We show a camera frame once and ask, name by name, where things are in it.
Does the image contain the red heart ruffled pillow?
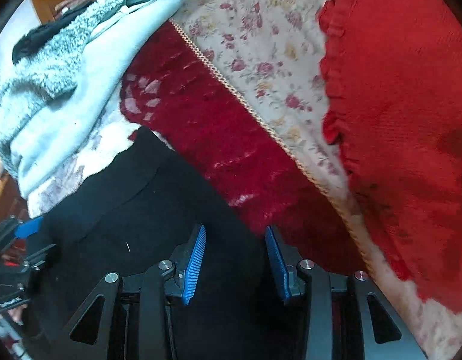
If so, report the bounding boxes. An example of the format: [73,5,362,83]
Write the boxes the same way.
[319,0,462,312]

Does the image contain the red white plush blanket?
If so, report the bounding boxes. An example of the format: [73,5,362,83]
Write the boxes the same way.
[26,20,371,275]

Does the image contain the light blue fleece jacket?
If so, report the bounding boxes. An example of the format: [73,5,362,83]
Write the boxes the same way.
[0,0,184,198]

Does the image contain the black garment behind jacket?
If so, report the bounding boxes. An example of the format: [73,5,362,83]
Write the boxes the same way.
[11,0,94,65]

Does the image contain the floral beige bed quilt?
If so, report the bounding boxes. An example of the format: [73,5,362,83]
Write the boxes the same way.
[92,0,462,360]

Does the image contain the dark wooden cabinet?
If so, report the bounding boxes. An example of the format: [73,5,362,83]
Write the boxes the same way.
[0,0,88,221]

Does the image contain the black knit pants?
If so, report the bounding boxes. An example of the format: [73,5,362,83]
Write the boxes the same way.
[32,128,301,359]

